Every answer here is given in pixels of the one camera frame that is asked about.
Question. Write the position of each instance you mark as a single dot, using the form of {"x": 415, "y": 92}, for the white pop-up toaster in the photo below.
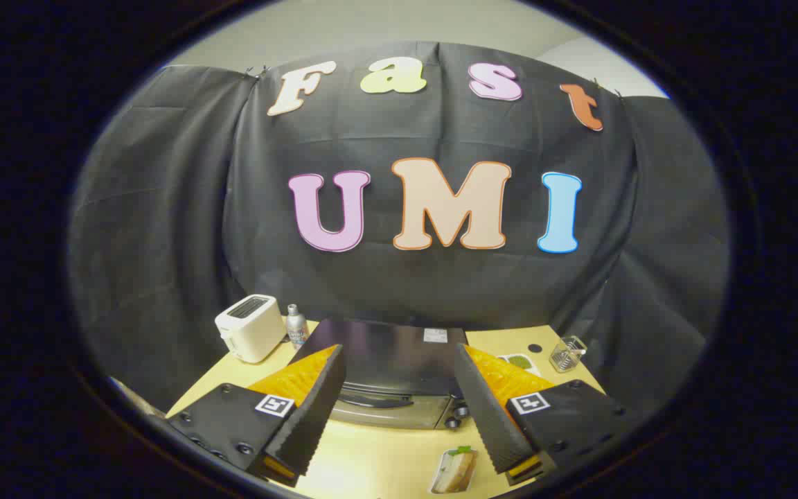
{"x": 250, "y": 333}

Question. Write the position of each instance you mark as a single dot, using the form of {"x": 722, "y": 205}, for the black toaster oven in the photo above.
{"x": 385, "y": 353}

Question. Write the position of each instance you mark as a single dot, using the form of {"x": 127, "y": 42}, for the small silver bottle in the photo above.
{"x": 296, "y": 326}

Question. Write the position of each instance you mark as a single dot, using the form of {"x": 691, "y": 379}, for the white divided dish with beans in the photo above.
{"x": 522, "y": 362}

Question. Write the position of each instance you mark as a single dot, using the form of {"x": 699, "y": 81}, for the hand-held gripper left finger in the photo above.
{"x": 316, "y": 409}

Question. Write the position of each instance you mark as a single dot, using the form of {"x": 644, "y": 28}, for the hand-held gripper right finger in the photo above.
{"x": 485, "y": 416}

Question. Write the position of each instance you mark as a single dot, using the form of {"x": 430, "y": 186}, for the white rectangular tray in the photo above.
{"x": 436, "y": 478}

